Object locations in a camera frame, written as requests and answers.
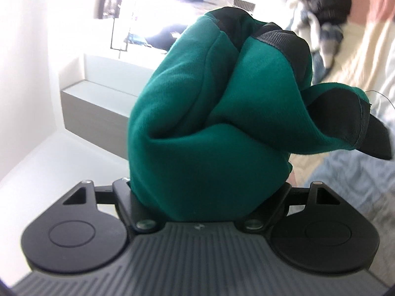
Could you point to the patchwork checked quilt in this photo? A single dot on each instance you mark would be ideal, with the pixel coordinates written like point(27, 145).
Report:
point(355, 52)

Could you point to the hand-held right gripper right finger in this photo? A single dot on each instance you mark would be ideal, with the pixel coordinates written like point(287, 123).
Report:
point(274, 206)

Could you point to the green hooded jacket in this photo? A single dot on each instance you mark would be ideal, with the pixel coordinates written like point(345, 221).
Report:
point(200, 114)

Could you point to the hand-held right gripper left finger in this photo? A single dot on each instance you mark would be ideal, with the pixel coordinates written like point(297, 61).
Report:
point(126, 200)

